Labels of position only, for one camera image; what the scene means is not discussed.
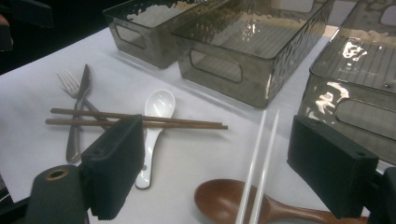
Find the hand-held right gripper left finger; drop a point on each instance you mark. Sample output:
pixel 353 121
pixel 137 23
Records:
pixel 115 161

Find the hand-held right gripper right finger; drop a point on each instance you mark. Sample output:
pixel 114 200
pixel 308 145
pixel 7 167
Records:
pixel 330 165

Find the white chopstick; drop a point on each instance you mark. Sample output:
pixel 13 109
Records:
pixel 253 161
pixel 267 161

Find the white ceramic spoon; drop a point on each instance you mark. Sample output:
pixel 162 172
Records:
pixel 158 104

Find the brown wooden chopstick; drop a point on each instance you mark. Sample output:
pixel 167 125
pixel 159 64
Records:
pixel 174 119
pixel 186 125

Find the smoky clear plastic bin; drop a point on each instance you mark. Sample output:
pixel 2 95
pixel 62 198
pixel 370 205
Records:
pixel 358 93
pixel 155 46
pixel 249 81

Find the metal fork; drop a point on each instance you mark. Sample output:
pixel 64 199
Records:
pixel 70 84

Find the white table cover sheet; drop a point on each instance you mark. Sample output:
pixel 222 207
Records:
pixel 193 155

